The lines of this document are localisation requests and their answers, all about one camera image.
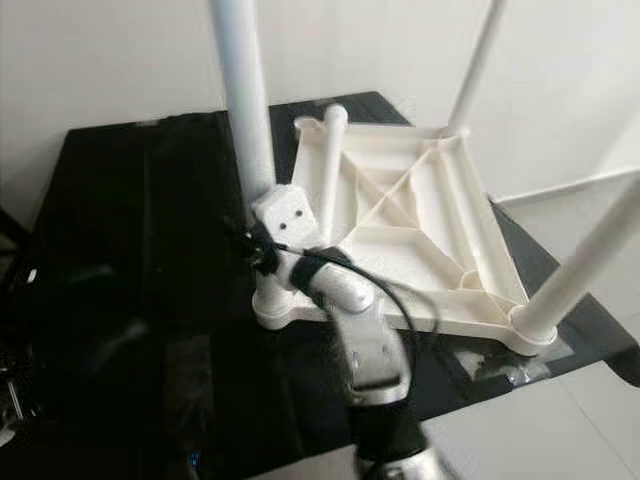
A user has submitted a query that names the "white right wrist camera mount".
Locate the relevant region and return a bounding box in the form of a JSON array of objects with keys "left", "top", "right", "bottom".
[{"left": 250, "top": 185, "right": 326, "bottom": 249}]

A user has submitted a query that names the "dark shiny tape patch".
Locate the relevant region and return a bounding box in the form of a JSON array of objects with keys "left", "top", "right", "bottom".
[{"left": 160, "top": 335, "right": 221, "bottom": 471}]

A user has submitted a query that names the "clear crumpled plastic sheet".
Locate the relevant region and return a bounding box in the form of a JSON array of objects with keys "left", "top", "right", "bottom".
[{"left": 460, "top": 345, "right": 576, "bottom": 391}]

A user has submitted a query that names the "white plastic children table top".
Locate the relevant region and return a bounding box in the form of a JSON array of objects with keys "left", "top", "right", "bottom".
[{"left": 253, "top": 92, "right": 576, "bottom": 356}]

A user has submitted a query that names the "black tablecloth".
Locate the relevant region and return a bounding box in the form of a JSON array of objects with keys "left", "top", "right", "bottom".
[{"left": 0, "top": 90, "right": 640, "bottom": 480}]

